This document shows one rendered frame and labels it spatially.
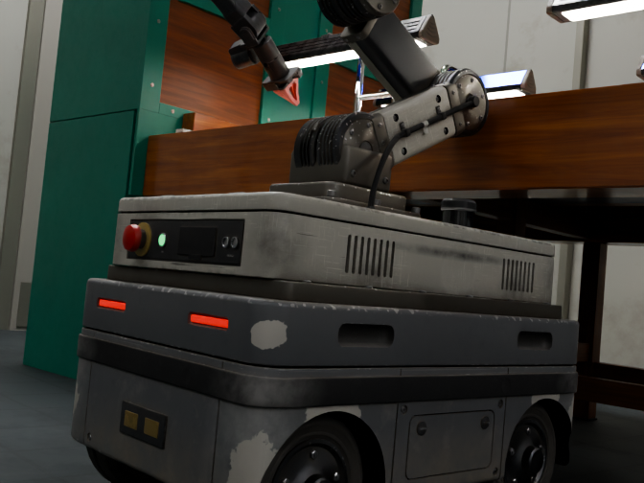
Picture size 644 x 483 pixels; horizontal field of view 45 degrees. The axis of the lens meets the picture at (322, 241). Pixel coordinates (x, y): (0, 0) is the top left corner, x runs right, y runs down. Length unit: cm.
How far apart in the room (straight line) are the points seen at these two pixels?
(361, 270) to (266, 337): 20
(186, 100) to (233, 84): 21
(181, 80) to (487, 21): 242
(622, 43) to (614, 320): 132
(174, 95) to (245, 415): 170
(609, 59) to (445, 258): 298
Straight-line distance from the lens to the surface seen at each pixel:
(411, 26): 219
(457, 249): 122
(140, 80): 245
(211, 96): 261
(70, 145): 274
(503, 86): 263
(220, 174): 213
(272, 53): 210
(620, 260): 387
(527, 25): 442
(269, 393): 93
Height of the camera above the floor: 36
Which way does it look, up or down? 3 degrees up
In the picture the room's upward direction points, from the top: 5 degrees clockwise
